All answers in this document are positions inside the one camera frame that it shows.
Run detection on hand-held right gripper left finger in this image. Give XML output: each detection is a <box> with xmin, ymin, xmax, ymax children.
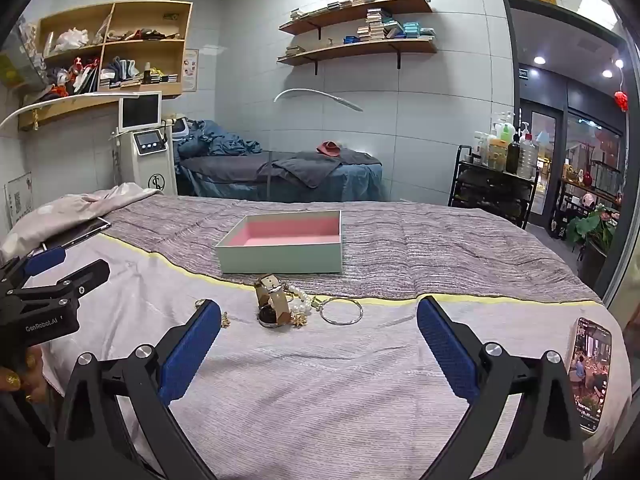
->
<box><xmin>54</xmin><ymin>299</ymin><xmax>223</xmax><ymax>480</ymax></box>

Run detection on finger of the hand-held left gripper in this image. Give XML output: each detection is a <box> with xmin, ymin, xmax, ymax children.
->
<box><xmin>0</xmin><ymin>248</ymin><xmax>67</xmax><ymax>293</ymax></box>
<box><xmin>15</xmin><ymin>259</ymin><xmax>111</xmax><ymax>311</ymax></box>

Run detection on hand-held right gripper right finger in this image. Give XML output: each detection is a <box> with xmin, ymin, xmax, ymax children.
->
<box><xmin>416</xmin><ymin>296</ymin><xmax>586</xmax><ymax>480</ymax></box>

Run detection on beige strap wristwatch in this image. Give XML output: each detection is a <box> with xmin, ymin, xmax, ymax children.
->
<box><xmin>253</xmin><ymin>273</ymin><xmax>293</xmax><ymax>328</ymax></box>

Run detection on silver bangle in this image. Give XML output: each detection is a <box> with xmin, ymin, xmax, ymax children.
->
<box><xmin>319</xmin><ymin>298</ymin><xmax>364</xmax><ymax>327</ymax></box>

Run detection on pearl bracelet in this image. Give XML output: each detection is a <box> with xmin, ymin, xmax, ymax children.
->
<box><xmin>282</xmin><ymin>282</ymin><xmax>326</xmax><ymax>317</ymax></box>

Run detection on mint box with pink lining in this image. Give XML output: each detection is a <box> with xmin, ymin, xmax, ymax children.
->
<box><xmin>215</xmin><ymin>209</ymin><xmax>344</xmax><ymax>275</ymax></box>

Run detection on person's left hand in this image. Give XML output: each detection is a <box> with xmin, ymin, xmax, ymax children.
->
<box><xmin>0</xmin><ymin>345</ymin><xmax>50</xmax><ymax>406</ymax></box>

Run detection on pale pink quilt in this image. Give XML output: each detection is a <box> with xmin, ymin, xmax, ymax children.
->
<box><xmin>0</xmin><ymin>182</ymin><xmax>163</xmax><ymax>261</ymax></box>

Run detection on lavender sheet with yellow trim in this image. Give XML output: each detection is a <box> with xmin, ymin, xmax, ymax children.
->
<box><xmin>22</xmin><ymin>237</ymin><xmax>633</xmax><ymax>480</ymax></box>

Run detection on white beauty machine with screen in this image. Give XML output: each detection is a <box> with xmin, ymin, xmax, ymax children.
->
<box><xmin>111</xmin><ymin>91</ymin><xmax>178</xmax><ymax>196</ymax></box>

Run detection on smartphone with lit screen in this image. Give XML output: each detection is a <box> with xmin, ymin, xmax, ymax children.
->
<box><xmin>567</xmin><ymin>316</ymin><xmax>613</xmax><ymax>433</ymax></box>

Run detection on black trolley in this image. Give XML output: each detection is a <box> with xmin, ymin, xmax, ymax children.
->
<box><xmin>448</xmin><ymin>145</ymin><xmax>540</xmax><ymax>231</ymax></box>

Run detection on green potted plant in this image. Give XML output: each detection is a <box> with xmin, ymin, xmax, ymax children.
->
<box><xmin>565</xmin><ymin>205</ymin><xmax>621</xmax><ymax>286</ymax></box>

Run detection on blue massage bed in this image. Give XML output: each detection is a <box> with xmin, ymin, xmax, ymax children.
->
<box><xmin>175</xmin><ymin>150</ymin><xmax>385</xmax><ymax>201</ymax></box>

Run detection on crumpled blue bedding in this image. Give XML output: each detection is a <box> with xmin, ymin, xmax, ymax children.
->
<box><xmin>176</xmin><ymin>120</ymin><xmax>264</xmax><ymax>158</ymax></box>

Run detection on group of bottles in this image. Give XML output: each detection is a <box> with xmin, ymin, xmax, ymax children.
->
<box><xmin>472</xmin><ymin>110</ymin><xmax>541</xmax><ymax>181</ymax></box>

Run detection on grey towel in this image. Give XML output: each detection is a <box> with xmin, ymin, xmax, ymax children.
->
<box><xmin>272</xmin><ymin>156</ymin><xmax>346</xmax><ymax>190</ymax></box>

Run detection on white plastic bag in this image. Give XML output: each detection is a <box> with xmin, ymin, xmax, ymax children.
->
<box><xmin>52</xmin><ymin>27</ymin><xmax>90</xmax><ymax>53</ymax></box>

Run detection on wooden cubby shelf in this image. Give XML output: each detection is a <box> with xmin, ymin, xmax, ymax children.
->
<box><xmin>17</xmin><ymin>1</ymin><xmax>193</xmax><ymax>131</ymax></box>

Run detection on wall poster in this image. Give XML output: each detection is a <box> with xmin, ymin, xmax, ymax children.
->
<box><xmin>182</xmin><ymin>48</ymin><xmax>200</xmax><ymax>93</ymax></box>
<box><xmin>4</xmin><ymin>172</ymin><xmax>33</xmax><ymax>226</ymax></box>

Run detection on black door frame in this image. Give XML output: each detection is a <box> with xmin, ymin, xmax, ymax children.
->
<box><xmin>501</xmin><ymin>0</ymin><xmax>640</xmax><ymax>311</ymax></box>

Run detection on wooden wall shelves with boxes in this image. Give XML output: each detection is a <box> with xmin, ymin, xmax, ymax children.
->
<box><xmin>285</xmin><ymin>7</ymin><xmax>436</xmax><ymax>58</ymax></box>

